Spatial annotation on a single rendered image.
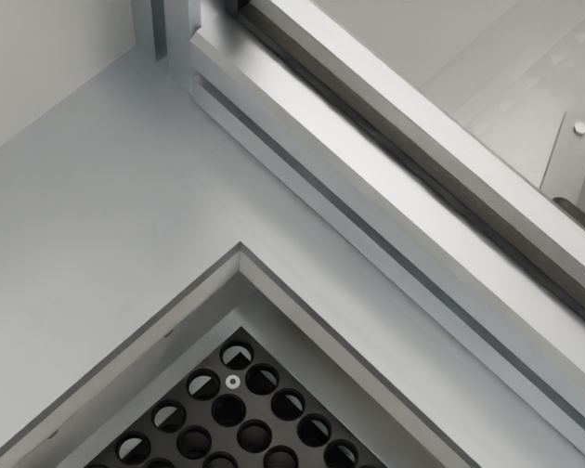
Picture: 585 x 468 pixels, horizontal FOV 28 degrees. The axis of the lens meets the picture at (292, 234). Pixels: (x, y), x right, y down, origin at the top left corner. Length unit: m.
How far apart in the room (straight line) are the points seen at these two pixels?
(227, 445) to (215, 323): 0.10
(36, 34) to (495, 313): 0.18
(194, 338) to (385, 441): 0.10
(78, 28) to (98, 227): 0.07
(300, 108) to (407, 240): 0.06
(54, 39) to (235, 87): 0.07
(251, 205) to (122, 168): 0.05
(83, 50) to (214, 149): 0.06
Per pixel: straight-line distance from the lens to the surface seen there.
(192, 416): 0.45
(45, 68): 0.44
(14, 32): 0.41
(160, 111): 0.46
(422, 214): 0.39
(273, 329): 0.53
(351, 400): 0.52
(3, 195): 0.44
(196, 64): 0.43
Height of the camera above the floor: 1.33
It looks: 64 degrees down
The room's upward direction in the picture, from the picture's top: 7 degrees clockwise
